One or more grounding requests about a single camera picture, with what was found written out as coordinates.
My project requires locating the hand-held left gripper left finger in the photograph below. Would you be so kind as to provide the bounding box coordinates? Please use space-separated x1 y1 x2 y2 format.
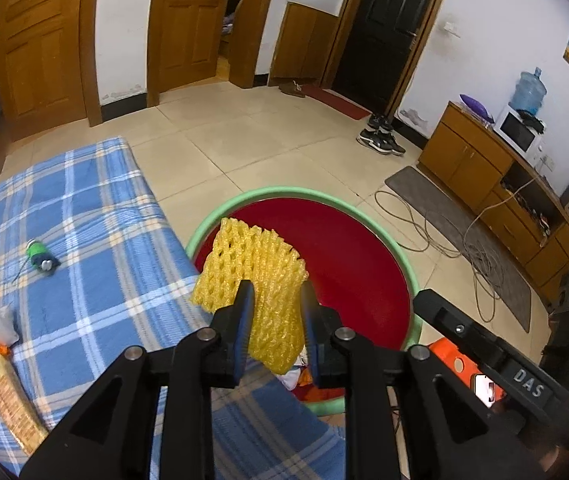
19 280 256 480

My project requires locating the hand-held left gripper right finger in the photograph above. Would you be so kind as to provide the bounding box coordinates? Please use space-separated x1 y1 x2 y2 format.
299 280 548 480

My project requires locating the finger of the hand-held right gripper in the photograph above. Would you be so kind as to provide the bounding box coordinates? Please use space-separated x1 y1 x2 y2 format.
413 287 506 369

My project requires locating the orange red wrapper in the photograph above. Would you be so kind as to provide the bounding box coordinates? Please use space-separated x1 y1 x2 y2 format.
297 365 323 388

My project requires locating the white tissue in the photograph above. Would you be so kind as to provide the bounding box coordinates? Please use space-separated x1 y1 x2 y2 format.
277 367 305 391

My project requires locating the yellow foam fruit net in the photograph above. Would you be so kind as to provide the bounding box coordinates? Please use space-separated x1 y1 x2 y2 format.
190 217 309 375

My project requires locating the red basin green rim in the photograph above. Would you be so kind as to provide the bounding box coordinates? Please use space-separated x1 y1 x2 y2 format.
184 186 423 417

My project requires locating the small green bottle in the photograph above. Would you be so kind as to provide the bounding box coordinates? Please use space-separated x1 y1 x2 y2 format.
13 240 61 281

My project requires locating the orange snack packet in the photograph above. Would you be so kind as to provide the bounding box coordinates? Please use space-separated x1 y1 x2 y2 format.
0 344 50 456

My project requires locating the grey floor mat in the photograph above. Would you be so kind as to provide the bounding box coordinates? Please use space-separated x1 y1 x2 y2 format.
385 166 533 333

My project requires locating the wooden sideboard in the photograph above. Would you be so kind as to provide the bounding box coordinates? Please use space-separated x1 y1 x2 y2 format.
417 101 569 301

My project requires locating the black white sneaker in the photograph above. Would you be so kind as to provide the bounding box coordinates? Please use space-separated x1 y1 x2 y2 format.
357 129 390 156
375 132 407 157

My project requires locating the blue plaid blanket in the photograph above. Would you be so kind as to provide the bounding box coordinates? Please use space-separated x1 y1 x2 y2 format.
0 136 348 480

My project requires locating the white microwave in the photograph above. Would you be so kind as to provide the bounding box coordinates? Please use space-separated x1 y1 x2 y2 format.
493 106 545 156

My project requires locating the red doormat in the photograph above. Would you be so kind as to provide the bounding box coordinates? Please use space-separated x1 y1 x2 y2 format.
305 85 373 121

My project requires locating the blue water bottle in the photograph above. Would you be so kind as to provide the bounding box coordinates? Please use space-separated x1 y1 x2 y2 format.
509 67 548 117

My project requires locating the black door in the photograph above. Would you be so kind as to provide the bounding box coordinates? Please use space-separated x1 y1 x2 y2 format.
332 0 440 116

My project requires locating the wooden shoe cabinet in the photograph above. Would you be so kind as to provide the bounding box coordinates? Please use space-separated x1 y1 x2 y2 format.
268 1 340 87

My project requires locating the wooden door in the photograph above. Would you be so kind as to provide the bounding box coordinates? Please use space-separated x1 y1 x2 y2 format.
0 0 88 133
157 0 230 93

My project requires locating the grey coiled cable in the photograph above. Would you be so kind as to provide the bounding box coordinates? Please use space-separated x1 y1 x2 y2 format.
375 180 540 321

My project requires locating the wooden door frame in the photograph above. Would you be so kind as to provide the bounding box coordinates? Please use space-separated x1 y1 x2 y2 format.
0 0 102 181
145 0 282 108
321 0 455 118

